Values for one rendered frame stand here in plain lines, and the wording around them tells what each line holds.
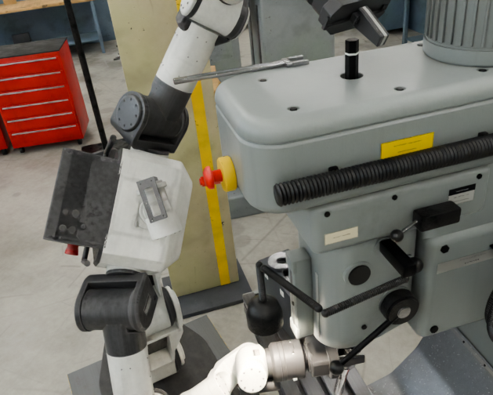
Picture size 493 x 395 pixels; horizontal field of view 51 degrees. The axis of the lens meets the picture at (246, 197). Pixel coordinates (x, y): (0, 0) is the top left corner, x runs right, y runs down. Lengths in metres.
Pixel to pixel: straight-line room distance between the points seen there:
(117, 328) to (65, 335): 2.18
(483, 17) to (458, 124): 0.17
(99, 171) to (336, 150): 0.56
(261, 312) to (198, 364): 1.18
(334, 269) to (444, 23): 0.46
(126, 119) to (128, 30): 1.39
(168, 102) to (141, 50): 1.40
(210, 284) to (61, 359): 0.95
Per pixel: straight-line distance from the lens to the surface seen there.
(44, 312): 3.55
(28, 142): 5.74
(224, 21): 1.12
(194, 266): 3.15
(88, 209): 1.13
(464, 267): 1.07
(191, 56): 1.15
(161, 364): 1.95
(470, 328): 1.51
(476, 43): 0.92
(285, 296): 1.60
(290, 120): 0.73
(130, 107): 1.16
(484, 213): 1.03
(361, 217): 0.87
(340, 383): 1.33
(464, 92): 0.85
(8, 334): 3.51
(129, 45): 2.55
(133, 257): 1.14
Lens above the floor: 2.18
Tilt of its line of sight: 31 degrees down
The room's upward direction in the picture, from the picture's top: 6 degrees counter-clockwise
